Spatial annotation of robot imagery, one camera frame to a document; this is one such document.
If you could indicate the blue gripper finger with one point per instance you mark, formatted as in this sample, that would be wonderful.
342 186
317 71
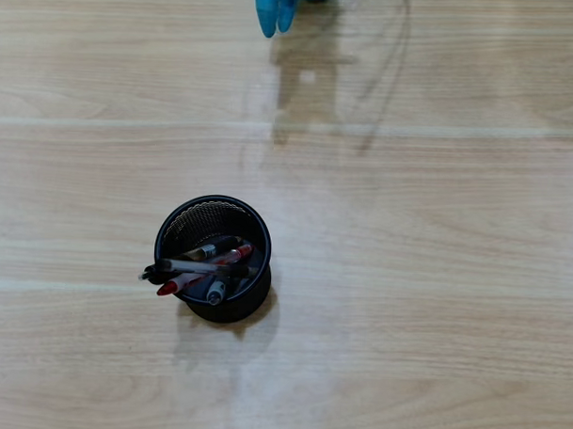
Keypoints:
267 11
286 9

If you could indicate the black grip silver tip pen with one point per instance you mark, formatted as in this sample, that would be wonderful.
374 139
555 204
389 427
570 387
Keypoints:
219 246

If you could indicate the clear gel pen black grip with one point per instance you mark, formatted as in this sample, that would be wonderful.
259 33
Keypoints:
190 266

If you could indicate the grey grip clear pen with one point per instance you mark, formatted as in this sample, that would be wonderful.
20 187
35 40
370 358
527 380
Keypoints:
215 293

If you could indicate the red pen white grip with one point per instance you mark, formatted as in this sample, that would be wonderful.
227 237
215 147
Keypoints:
167 288

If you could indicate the black mesh pen holder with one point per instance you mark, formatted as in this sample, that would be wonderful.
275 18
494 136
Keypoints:
236 311

